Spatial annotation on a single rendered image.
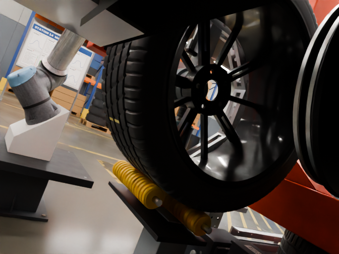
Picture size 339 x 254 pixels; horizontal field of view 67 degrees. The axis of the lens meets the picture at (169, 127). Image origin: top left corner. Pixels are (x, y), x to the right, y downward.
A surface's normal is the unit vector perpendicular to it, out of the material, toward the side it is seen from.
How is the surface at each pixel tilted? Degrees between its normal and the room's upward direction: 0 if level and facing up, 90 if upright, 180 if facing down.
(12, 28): 90
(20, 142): 90
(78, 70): 90
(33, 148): 90
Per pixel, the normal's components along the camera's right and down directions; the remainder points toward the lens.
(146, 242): -0.78, -0.32
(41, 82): 0.94, -0.15
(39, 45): 0.50, 0.18
